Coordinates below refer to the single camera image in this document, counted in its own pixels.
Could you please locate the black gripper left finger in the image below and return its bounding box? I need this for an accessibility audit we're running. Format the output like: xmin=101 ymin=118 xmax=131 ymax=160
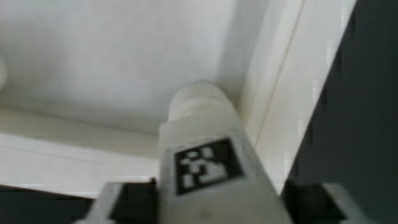
xmin=73 ymin=179 xmax=158 ymax=224

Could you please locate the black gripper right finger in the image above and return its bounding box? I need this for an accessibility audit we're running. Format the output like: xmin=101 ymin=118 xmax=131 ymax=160
xmin=281 ymin=181 xmax=378 ymax=224

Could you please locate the white square tabletop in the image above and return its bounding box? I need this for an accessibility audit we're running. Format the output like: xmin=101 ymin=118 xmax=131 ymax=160
xmin=0 ymin=0 xmax=359 ymax=184

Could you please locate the white L-shaped obstacle fence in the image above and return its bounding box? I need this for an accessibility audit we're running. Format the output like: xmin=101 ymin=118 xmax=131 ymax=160
xmin=0 ymin=134 xmax=158 ymax=198

